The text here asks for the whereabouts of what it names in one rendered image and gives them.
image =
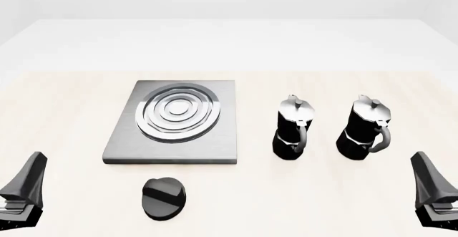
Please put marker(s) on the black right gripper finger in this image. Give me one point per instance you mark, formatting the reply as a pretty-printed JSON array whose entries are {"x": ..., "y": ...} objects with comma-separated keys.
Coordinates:
[{"x": 427, "y": 178}]

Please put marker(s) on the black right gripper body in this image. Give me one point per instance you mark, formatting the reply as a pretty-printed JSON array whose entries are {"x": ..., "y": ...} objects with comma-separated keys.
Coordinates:
[{"x": 440, "y": 215}]

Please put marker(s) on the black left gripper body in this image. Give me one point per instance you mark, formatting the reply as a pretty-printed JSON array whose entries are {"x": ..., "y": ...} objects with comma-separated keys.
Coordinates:
[{"x": 18, "y": 215}]

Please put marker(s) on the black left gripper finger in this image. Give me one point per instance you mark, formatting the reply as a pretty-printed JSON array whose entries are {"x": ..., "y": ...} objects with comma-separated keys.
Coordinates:
[{"x": 30, "y": 175}]

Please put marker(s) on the flat grey stove plate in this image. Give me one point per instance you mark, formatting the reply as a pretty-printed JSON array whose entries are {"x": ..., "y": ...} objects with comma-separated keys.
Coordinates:
[{"x": 123, "y": 140}]

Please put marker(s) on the round black stove knob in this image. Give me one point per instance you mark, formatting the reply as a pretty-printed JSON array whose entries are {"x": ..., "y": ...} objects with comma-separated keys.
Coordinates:
[{"x": 162, "y": 199}]

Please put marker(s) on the black moka pot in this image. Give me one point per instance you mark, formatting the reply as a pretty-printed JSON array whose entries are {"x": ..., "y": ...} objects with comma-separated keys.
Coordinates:
[
  {"x": 354, "y": 132},
  {"x": 286, "y": 129}
]

